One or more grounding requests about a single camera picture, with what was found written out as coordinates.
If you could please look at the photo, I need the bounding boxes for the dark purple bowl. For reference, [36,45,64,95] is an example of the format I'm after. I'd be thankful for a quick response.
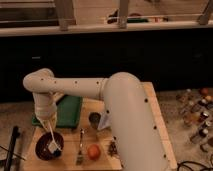
[35,132,64,161]

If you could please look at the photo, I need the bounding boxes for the wooden railing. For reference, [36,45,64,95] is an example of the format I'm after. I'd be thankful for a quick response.
[0,0,213,36]

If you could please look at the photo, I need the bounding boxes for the spice bottles on floor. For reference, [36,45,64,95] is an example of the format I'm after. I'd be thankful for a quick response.
[176,88,213,144]

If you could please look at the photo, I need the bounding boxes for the wooden scrub brush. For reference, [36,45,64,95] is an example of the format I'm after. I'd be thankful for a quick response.
[48,124,62,153]

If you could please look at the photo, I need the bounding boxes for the orange fruit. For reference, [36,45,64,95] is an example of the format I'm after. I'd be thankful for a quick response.
[87,144,101,160]

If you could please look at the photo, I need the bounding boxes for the black tripod stand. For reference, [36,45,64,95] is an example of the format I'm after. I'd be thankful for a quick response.
[0,126,25,171]

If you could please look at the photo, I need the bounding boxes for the black cable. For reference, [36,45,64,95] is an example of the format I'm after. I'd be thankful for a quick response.
[176,160,213,171]

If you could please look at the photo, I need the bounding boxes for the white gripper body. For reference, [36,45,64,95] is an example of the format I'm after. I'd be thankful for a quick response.
[40,115,57,132]

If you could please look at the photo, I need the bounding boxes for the bunch of dark grapes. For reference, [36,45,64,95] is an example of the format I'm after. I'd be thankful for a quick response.
[108,141,117,156]

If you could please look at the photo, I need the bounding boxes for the grey blue cloth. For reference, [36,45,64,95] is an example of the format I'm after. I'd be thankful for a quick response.
[98,114,110,131]

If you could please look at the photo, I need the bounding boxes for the metal fork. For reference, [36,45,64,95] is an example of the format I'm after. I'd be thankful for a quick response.
[76,128,84,165]

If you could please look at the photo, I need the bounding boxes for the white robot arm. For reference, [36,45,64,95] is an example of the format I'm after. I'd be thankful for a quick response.
[23,68,171,171]

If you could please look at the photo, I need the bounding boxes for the green plastic tray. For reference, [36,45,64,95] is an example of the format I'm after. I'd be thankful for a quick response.
[32,95,83,128]

